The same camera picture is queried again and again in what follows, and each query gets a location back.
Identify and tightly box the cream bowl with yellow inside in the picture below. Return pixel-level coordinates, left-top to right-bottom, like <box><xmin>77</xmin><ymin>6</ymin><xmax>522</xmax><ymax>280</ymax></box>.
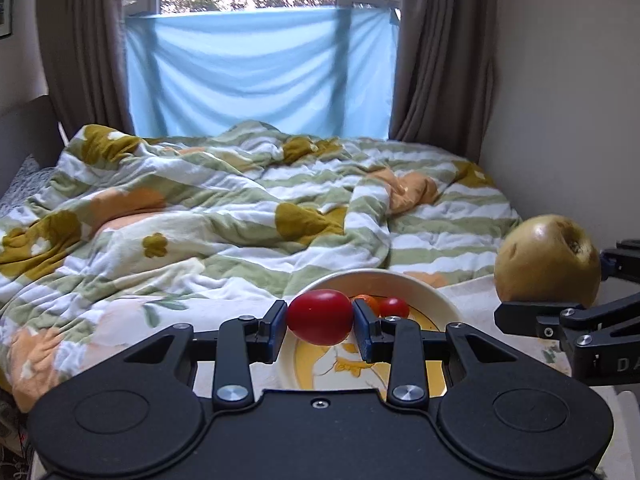
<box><xmin>277</xmin><ymin>268</ymin><xmax>463</xmax><ymax>401</ymax></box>

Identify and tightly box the white floral cloth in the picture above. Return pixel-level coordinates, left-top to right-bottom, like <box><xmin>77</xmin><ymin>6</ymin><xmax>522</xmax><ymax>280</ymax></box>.
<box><xmin>192</xmin><ymin>275</ymin><xmax>573</xmax><ymax>401</ymax></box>

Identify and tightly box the grey patterned bed sheet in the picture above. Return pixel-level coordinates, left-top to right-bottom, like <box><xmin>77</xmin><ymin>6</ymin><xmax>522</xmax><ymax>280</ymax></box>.
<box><xmin>0</xmin><ymin>155</ymin><xmax>61</xmax><ymax>218</ymax></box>

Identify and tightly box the light blue window cloth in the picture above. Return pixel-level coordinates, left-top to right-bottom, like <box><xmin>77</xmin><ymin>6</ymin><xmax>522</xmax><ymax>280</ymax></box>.
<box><xmin>125</xmin><ymin>4</ymin><xmax>402</xmax><ymax>140</ymax></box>

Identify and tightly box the grey bed headboard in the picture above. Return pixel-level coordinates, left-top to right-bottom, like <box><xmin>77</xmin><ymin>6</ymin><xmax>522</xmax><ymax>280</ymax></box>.
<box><xmin>0</xmin><ymin>95</ymin><xmax>66</xmax><ymax>196</ymax></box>

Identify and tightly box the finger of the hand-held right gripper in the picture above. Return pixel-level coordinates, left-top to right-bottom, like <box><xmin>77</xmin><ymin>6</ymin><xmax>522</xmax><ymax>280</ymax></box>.
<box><xmin>493</xmin><ymin>294</ymin><xmax>640</xmax><ymax>348</ymax></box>
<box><xmin>599</xmin><ymin>239</ymin><xmax>640</xmax><ymax>282</ymax></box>

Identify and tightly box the striped floral blanket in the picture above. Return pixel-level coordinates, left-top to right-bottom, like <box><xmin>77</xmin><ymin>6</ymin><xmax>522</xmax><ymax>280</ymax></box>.
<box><xmin>0</xmin><ymin>120</ymin><xmax>523</xmax><ymax>413</ymax></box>

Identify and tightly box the framed wall picture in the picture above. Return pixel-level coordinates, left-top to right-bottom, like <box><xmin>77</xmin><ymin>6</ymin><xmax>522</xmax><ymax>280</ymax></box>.
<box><xmin>0</xmin><ymin>0</ymin><xmax>16</xmax><ymax>41</ymax></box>

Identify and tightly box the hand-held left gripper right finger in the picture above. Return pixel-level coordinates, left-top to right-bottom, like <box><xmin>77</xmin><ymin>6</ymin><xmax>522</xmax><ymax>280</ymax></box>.
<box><xmin>352</xmin><ymin>299</ymin><xmax>523</xmax><ymax>408</ymax></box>

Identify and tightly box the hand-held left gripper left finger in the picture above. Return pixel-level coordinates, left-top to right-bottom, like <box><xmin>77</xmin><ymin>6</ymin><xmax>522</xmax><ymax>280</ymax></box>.
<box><xmin>120</xmin><ymin>300</ymin><xmax>288</xmax><ymax>413</ymax></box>

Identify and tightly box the small cherry tomato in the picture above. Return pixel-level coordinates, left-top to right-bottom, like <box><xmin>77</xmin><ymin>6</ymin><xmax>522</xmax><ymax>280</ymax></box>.
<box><xmin>378</xmin><ymin>297</ymin><xmax>411</xmax><ymax>319</ymax></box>

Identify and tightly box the red tomato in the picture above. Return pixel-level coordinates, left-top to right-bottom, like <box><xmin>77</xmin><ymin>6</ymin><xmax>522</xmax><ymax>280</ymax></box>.
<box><xmin>286</xmin><ymin>289</ymin><xmax>355</xmax><ymax>346</ymax></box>

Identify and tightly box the brown curtain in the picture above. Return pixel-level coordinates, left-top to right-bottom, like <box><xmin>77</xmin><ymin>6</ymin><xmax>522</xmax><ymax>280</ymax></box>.
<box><xmin>389</xmin><ymin>0</ymin><xmax>501</xmax><ymax>163</ymax></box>
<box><xmin>36</xmin><ymin>0</ymin><xmax>135</xmax><ymax>137</ymax></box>

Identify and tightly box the yellow-brown pear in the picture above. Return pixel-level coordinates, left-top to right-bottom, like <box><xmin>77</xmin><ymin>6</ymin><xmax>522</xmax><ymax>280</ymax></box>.
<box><xmin>495</xmin><ymin>214</ymin><xmax>602</xmax><ymax>309</ymax></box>

